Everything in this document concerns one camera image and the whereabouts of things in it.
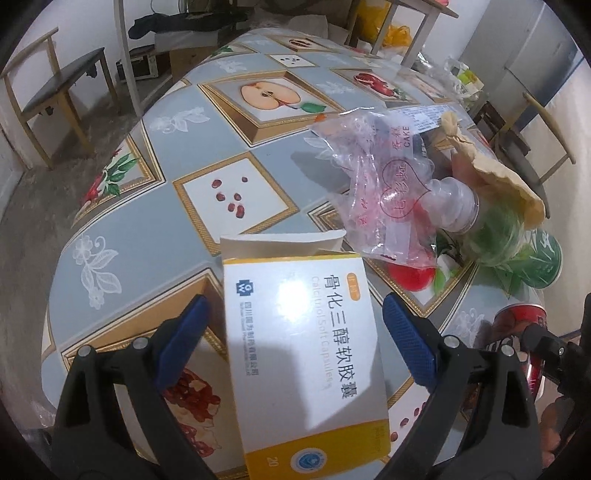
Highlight white yellow medicine box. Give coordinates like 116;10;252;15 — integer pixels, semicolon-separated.
221;230;391;479

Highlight clear plastic cake bag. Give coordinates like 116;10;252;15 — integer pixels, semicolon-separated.
310;107;441;269

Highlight clear crushed plastic bottle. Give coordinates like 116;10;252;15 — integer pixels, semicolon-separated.
419;177;480;234

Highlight red soda can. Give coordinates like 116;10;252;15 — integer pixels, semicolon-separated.
490;302;550;401

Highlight green paper cup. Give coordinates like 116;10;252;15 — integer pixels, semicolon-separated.
500;228;563;290

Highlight beige crumpled paper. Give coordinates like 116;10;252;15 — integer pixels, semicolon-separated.
440;111;546;230

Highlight wooden chair by fridge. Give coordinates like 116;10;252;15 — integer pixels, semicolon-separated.
472;90;577;219

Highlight grey refrigerator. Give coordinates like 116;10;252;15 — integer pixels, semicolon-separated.
461;0;580;120

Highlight wooden chair dark seat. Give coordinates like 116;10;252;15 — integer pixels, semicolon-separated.
1;27;121;169

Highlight microwave on floor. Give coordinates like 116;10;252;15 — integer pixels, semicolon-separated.
129;44;170;80

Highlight yellow plastic bag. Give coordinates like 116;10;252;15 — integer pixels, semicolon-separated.
355;0;413;49

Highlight black clothes pile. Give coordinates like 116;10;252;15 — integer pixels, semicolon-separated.
128;11;249;40

